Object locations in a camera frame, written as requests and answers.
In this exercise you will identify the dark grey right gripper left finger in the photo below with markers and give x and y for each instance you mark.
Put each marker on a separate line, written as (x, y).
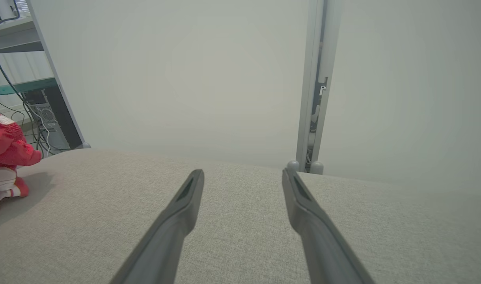
(173, 236)

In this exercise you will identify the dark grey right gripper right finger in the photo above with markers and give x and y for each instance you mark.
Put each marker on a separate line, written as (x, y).
(323, 244)

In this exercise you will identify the red jersey with white sleeves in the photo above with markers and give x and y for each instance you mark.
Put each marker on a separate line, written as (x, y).
(8, 146)

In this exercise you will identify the grey fabric sofa seat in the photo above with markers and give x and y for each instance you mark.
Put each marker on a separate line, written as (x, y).
(244, 244)

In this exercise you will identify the black computer tower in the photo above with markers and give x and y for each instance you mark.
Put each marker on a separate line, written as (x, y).
(53, 126)

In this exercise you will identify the desk with green edge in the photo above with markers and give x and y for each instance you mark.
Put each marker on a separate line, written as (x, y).
(23, 85)

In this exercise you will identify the grey double partition post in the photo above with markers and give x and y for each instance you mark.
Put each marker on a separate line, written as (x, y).
(308, 98)

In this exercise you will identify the slim grey partition frame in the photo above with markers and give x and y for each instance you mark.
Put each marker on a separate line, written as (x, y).
(53, 71)

